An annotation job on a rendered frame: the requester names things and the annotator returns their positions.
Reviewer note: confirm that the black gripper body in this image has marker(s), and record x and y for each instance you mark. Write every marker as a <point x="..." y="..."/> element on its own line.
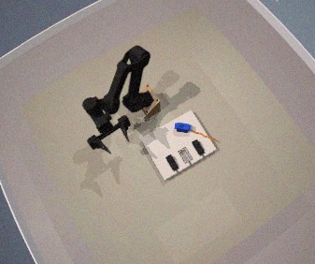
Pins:
<point x="106" y="131"/>

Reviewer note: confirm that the blue micro servo with orange cable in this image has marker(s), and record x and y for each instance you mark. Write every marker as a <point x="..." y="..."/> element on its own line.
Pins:
<point x="187" y="127"/>

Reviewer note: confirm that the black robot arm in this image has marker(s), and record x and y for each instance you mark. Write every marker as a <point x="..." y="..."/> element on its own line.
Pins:
<point x="133" y="100"/>

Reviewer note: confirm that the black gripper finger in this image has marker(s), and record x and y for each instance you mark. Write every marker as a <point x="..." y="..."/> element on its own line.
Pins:
<point x="124" y="128"/>
<point x="100" y="145"/>

